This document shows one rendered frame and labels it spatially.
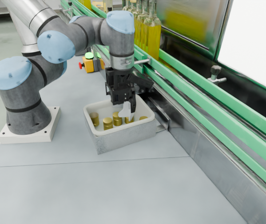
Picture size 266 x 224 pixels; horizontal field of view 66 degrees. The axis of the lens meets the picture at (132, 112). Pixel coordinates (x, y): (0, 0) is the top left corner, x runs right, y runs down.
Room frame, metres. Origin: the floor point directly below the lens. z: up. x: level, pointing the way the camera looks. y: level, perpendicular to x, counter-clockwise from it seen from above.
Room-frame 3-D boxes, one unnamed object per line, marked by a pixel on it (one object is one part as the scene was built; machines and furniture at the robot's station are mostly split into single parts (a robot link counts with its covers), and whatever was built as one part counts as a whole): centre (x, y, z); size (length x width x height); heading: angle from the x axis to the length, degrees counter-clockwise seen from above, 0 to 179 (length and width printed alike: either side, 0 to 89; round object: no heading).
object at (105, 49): (1.54, 0.38, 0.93); 1.75 x 0.01 x 0.08; 24
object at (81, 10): (1.57, 0.32, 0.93); 1.75 x 0.01 x 0.08; 24
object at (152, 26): (0.85, -0.08, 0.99); 0.06 x 0.06 x 0.21; 25
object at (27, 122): (0.59, 0.38, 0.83); 0.15 x 0.15 x 0.10
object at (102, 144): (0.59, 0.03, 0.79); 0.27 x 0.17 x 0.08; 114
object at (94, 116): (0.59, 0.14, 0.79); 0.04 x 0.04 x 0.04
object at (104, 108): (0.57, 0.05, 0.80); 0.22 x 0.17 x 0.09; 114
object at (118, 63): (0.59, 0.03, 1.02); 0.08 x 0.08 x 0.05
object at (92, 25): (0.61, 0.13, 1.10); 0.11 x 0.11 x 0.08; 68
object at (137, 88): (0.73, -0.01, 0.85); 0.09 x 0.04 x 0.07; 114
